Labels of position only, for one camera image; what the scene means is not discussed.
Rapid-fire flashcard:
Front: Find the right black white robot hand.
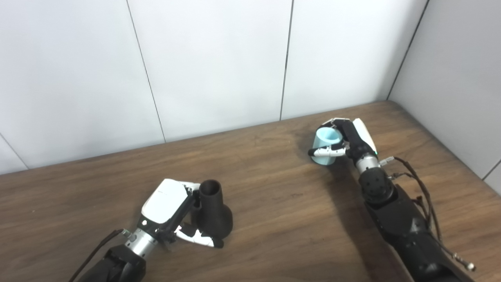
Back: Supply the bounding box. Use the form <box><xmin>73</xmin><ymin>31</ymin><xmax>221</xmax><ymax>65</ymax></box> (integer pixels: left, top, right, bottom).
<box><xmin>308</xmin><ymin>117</ymin><xmax>379</xmax><ymax>167</ymax></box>

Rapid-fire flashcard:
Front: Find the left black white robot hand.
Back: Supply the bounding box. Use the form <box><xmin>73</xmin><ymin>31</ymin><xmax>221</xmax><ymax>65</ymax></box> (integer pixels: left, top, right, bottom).
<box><xmin>138</xmin><ymin>179</ymin><xmax>224</xmax><ymax>249</ymax></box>

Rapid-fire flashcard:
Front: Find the light-blue short hose tube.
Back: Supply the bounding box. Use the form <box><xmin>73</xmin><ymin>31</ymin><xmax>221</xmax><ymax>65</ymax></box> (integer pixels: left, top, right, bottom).
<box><xmin>312</xmin><ymin>127</ymin><xmax>344</xmax><ymax>166</ymax></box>

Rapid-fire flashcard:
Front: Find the black funnel-shaped nozzle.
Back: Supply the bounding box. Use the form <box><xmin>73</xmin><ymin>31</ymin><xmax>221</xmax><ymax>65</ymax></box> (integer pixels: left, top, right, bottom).
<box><xmin>195</xmin><ymin>179</ymin><xmax>234</xmax><ymax>239</ymax></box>

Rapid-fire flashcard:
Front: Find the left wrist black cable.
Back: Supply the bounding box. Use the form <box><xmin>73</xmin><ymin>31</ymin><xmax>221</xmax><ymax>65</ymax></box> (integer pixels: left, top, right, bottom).
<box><xmin>68</xmin><ymin>229</ymin><xmax>132</xmax><ymax>282</ymax></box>

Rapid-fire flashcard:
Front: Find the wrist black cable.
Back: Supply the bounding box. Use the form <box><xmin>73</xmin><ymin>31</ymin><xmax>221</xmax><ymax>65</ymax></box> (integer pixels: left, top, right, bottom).
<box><xmin>68</xmin><ymin>229</ymin><xmax>132</xmax><ymax>282</ymax></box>
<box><xmin>379</xmin><ymin>156</ymin><xmax>476</xmax><ymax>271</ymax></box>

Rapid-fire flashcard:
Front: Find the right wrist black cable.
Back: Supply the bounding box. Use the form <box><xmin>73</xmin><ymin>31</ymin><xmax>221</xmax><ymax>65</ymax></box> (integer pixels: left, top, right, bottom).
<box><xmin>379</xmin><ymin>156</ymin><xmax>476</xmax><ymax>271</ymax></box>

